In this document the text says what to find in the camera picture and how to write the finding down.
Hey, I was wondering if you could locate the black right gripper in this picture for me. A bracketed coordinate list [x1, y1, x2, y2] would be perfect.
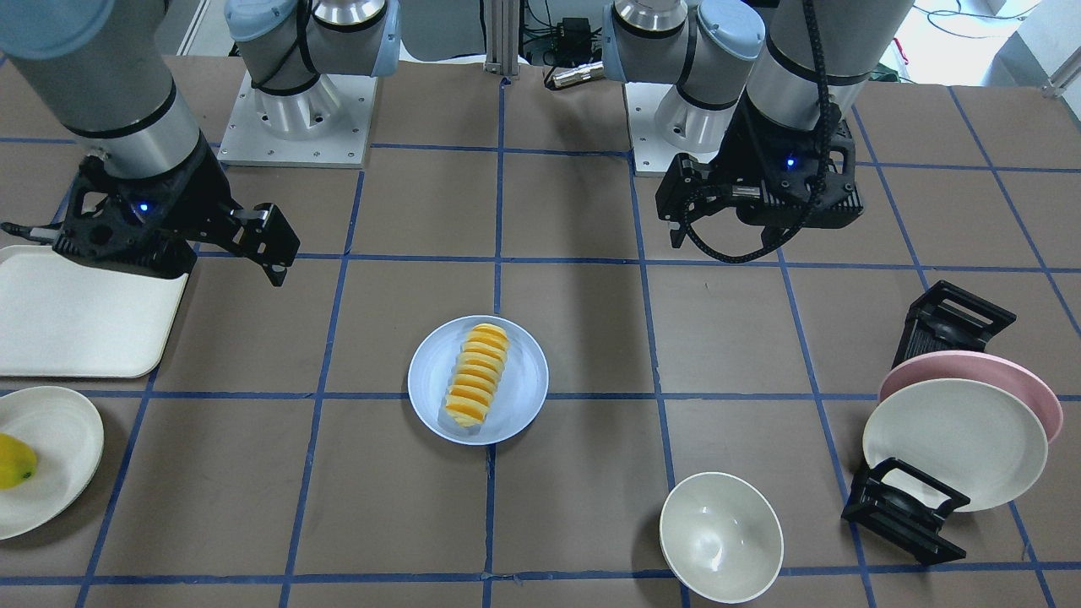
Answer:
[52, 136, 301, 287]

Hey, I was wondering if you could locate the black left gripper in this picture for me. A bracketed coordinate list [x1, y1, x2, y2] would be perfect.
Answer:
[655, 94, 864, 251]

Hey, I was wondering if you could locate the yellow striped bread loaf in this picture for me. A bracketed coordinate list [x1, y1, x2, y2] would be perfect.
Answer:
[443, 323, 510, 428]

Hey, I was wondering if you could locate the light blue plate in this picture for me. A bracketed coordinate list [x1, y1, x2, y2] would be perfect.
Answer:
[408, 315, 549, 445]

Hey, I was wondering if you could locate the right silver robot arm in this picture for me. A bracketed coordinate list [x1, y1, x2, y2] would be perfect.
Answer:
[3, 1, 401, 287]

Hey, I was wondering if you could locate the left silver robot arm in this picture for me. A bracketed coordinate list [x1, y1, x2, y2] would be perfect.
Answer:
[602, 1, 915, 264]

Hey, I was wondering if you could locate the cream round plate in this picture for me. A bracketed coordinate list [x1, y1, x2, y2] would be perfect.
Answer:
[1, 386, 105, 540]

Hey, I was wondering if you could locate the pink plate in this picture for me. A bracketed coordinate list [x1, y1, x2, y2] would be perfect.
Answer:
[877, 351, 1064, 442]

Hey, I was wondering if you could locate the cream plate in rack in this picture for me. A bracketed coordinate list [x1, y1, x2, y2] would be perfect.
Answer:
[862, 378, 1049, 513]

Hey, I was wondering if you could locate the black plate rack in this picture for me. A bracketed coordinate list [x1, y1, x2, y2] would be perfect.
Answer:
[841, 280, 1016, 566]

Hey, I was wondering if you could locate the cream rectangular tray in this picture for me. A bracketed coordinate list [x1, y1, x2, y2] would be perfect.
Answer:
[1, 244, 188, 378]

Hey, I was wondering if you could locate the yellow lemon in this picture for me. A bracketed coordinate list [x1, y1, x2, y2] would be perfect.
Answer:
[1, 432, 38, 490]

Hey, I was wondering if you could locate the white ceramic bowl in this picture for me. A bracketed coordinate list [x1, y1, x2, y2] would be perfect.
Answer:
[659, 472, 786, 605]

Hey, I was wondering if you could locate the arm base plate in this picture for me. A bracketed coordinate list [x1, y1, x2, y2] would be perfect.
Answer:
[624, 82, 742, 177]
[219, 74, 381, 170]

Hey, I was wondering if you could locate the aluminium frame post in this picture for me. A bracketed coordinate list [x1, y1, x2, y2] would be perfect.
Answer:
[481, 0, 524, 82]

